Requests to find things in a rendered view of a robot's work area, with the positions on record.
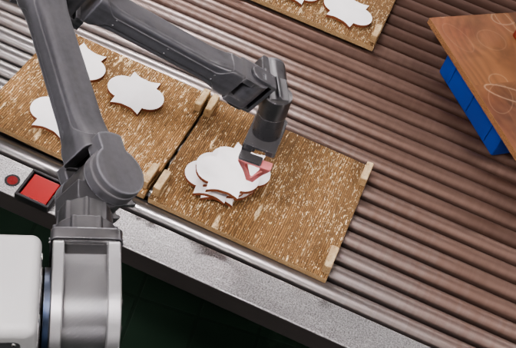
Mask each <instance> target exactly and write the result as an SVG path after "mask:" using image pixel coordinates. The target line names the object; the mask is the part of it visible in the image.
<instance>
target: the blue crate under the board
mask: <svg viewBox="0 0 516 348"><path fill-rule="evenodd" d="M440 74H441V75H442V77H443V78H444V80H445V82H446V83H447V85H448V86H449V88H450V90H451V92H452V93H453V95H454V96H455V98H456V99H457V101H458V103H459V104H460V105H461V108H462V109H463V111H464V113H465V114H466V115H467V117H468V119H469V121H470V122H471V124H472V125H473V127H474V129H475V130H476V131H477V133H478V135H479V137H480V138H481V140H482V141H483V143H484V144H485V147H486V148H487V149H488V151H489V153H490V154H491V155H496V154H507V153H510V151H509V150H508V149H507V147H506V146H505V144H504V142H503V141H502V139H501V138H500V136H499V134H498V133H497V131H496V130H495V128H494V127H493V125H492V123H491V122H490V121H489V119H488V117H487V115H486V114H485V113H484V111H483V110H482V108H481V106H480V104H479V103H478V102H477V100H476V98H475V96H474V95H473V94H472V93H471V90H470V89H469V87H468V86H467V85H466V83H465V81H464V79H463V78H462V76H461V75H460V74H459V72H458V70H457V68H456V67H455V66H454V64H453V62H452V60H451V59H450V58H449V56H447V58H446V59H445V62H444V63H443V65H442V67H441V69H440Z"/></svg>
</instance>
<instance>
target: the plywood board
mask: <svg viewBox="0 0 516 348"><path fill-rule="evenodd" d="M427 23H428V25H429V26H430V28H431V30H432V31H433V32H434V34H435V36H436V38H437V39H438V40H439V42H440V43H441V45H442V47H443V48H444V50H445V51H446V53H447V54H448V56H449V58H450V59H451V61H452V62H453V64H454V66H455V67H456V68H457V70H458V72H459V74H460V75H461V76H462V78H463V79H464V81H465V83H466V85H467V86H468V87H469V89H470V90H471V93H472V94H473V95H474V96H475V98H476V100H477V102H478V103H479V104H480V106H481V108H482V110H483V111H484V113H485V114H486V115H487V117H488V119H489V121H490V122H491V123H492V125H493V127H494V129H495V130H496V131H497V133H498V134H499V136H500V138H501V139H502V141H503V142H504V144H505V146H506V147H507V149H508V150H509V151H510V153H511V155H512V157H513V158H514V159H515V161H516V39H515V38H514V36H513V34H514V32H515V30H516V12H509V13H497V14H484V15H461V16H448V17H436V18H429V20H428V22H427Z"/></svg>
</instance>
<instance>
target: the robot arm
mask: <svg viewBox="0 0 516 348"><path fill-rule="evenodd" d="M9 2H11V3H14V4H17V5H18V7H19V8H20V9H21V11H22V13H23V15H24V17H25V20H26V22H27V24H28V28H29V31H30V34H31V39H32V41H33V45H34V47H35V52H36V55H37V58H38V62H39V65H40V68H41V73H42V76H43V79H44V81H45V86H46V89H47V92H48V96H49V99H50V102H51V107H52V110H53V113H54V116H55V120H56V123H57V126H58V132H59V136H60V140H61V158H62V160H63V163H64V165H63V166H62V167H61V168H60V169H59V170H58V171H57V174H58V179H59V181H60V185H61V186H60V187H59V188H58V189H57V191H56V193H55V218H56V224H54V225H52V229H51V237H49V240H50V241H49V244H50V250H49V265H48V267H51V257H52V244H53V240H58V239H63V240H116V241H120V242H121V250H122V246H123V245H124V243H123V242H124V239H123V231H122V230H120V229H118V227H116V226H114V225H113V223H115V222H116V221H117V220H118V219H120V216H119V215H117V214H116V211H117V210H118V209H119V208H120V207H134V206H135V205H136V203H135V202H134V201H132V199H133V198H134V197H136V196H137V194H138V192H139V191H140V190H141V189H142V187H143V186H144V175H143V171H142V170H141V167H140V165H139V164H138V162H137V161H136V160H135V159H134V157H133V156H132V155H131V154H129V153H128V152H127V151H126V150H125V147H124V143H123V141H122V138H121V136H120V135H118V134H115V133H112V132H109V131H108V129H107V127H106V125H105V123H104V120H103V118H102V116H101V112H100V109H99V107H98V103H97V99H96V97H95V94H94V90H93V88H92V85H91V80H90V78H89V75H88V71H87V69H86V66H85V63H84V59H83V56H82V53H81V49H80V47H79V44H78V40H77V37H76V34H75V32H74V29H75V30H78V29H79V27H80V26H81V25H82V24H83V23H86V24H89V25H95V26H98V27H100V28H103V29H106V30H108V31H111V32H113V33H115V34H116V35H119V36H120V37H122V38H124V39H126V40H128V41H130V42H131V43H133V44H135V45H137V46H139V47H141V48H143V49H144V50H146V51H149V52H150V53H152V54H154V55H156V56H157V57H159V58H162V59H164V60H165V61H167V62H169V63H171V64H172V65H175V66H177V67H178V68H180V69H182V70H184V71H186V72H188V73H190V74H192V75H193V76H195V77H197V78H199V79H200V80H201V81H203V82H205V83H206V84H207V85H209V86H210V87H211V88H212V89H213V90H214V91H215V92H217V93H219V94H221V95H222V99H223V100H225V101H226V102H227V103H228V104H229V105H231V106H232V107H234V108H236V109H237V110H240V109H242V110H244V111H245V112H247V113H248V112H250V111H251V110H252V109H254V108H255V107H256V106H257V105H258V104H260V105H259V107H258V111H257V112H256V114H255V117H254V119H253V122H252V124H251V126H250V129H249V130H248V132H247V135H246V138H245V140H244V142H243V146H242V148H241V151H240V154H239V157H238V162H239V163H240V166H241V167H242V169H243V172H244V175H245V178H246V180H247V181H250V182H254V181H255V180H256V179H257V178H259V177H260V176H262V175H264V174H266V173H268V172H270V170H271V168H272V166H273V164H272V163H270V162H268V161H264V160H263V158H262V157H260V156H257V155H255V154H251V151H253V152H254V151H255V150H258V151H262V152H263V153H265V156H267V157H271V158H274V157H275V154H276V151H277V148H278V146H279V145H280V142H281V140H282V138H283V134H284V132H285V130H286V126H287V124H288V122H287V120H286V116H287V114H288V111H289V107H290V105H291V102H292V99H293V94H292V92H291V91H290V90H289V89H288V84H287V78H286V69H285V65H284V63H283V61H281V60H280V59H278V58H268V57H266V56H265V55H263V56H262V57H261V58H259V59H258V60H257V61H256V62H255V63H253V62H251V61H249V60H248V59H246V58H244V57H242V58H239V57H238V56H236V55H234V54H232V53H230V52H225V51H221V50H220V49H217V48H215V47H213V46H211V45H208V44H207V43H205V42H203V41H201V40H200V39H198V38H196V37H194V36H192V35H191V34H189V33H187V32H185V31H184V30H182V29H180V28H178V27H177V26H175V25H173V24H171V23H170V22H168V21H166V20H164V19H162V18H161V17H159V16H157V15H155V14H154V13H152V12H150V11H148V10H147V9H145V8H143V7H141V6H139V5H138V4H136V3H134V2H133V1H131V0H9ZM248 164H250V165H253V166H255V167H258V168H259V170H258V171H257V172H256V173H255V174H254V175H253V176H250V172H249V168H248Z"/></svg>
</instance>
